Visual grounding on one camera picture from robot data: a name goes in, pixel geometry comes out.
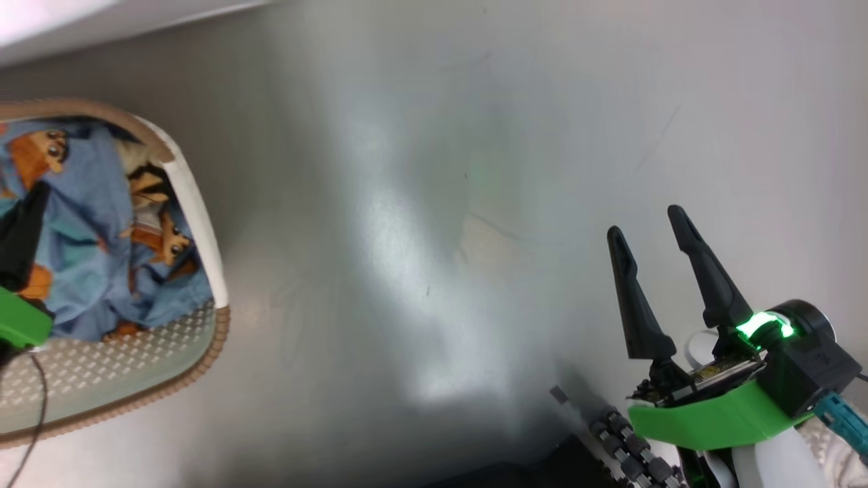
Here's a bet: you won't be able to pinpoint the teal right cable connector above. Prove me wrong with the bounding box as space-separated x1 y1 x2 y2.
813 394 868 455

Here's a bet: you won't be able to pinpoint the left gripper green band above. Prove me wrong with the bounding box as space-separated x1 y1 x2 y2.
0 181 54 350

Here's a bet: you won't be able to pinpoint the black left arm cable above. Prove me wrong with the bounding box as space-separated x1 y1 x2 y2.
5 346 50 488

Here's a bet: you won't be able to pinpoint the white ribbed wheel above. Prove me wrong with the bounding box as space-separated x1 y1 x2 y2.
810 417 868 470

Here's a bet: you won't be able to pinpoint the white front-load washing machine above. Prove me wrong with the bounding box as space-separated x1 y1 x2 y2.
0 0 273 66

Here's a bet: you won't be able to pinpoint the blue bear print clothes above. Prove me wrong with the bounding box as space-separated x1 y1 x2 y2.
0 119 215 344

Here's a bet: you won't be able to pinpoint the grey black roller wheel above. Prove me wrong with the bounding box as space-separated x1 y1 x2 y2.
588 405 683 488

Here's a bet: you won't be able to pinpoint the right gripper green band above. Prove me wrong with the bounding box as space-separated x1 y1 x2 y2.
606 205 812 452

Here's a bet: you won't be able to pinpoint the white basket with brown rim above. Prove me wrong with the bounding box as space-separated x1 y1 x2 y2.
0 100 232 449

